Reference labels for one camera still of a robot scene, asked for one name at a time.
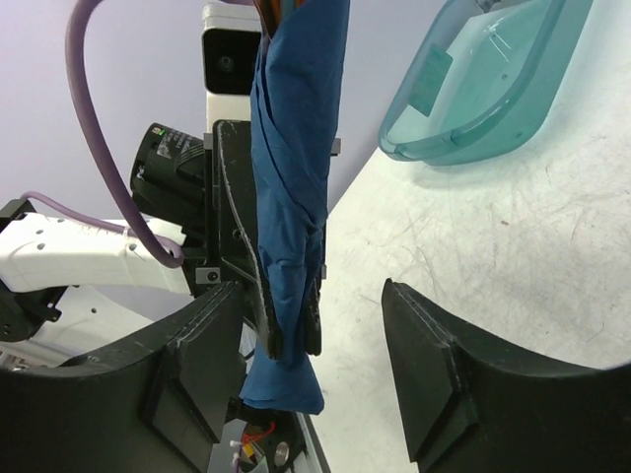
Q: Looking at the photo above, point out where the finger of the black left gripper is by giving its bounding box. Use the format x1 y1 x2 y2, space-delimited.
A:
301 225 326 356

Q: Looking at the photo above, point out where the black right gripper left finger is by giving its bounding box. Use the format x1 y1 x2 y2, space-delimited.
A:
1 283 246 472

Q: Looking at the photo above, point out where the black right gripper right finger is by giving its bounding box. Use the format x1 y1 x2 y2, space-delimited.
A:
382 281 630 472

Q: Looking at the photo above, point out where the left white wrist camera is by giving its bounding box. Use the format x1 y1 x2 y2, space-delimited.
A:
201 1 261 133

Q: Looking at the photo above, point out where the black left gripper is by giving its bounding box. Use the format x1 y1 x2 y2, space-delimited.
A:
128 119 341 360

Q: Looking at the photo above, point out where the copper metal spoon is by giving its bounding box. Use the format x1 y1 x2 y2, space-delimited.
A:
253 0 282 37

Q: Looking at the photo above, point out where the blue paper napkin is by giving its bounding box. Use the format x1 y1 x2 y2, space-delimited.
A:
241 1 350 415

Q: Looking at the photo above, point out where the teal plastic bin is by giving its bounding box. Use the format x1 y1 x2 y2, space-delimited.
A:
379 0 593 167

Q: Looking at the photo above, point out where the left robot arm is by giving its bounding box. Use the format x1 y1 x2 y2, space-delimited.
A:
1 119 286 367

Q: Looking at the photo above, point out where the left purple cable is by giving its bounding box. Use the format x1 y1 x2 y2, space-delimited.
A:
19 0 186 270

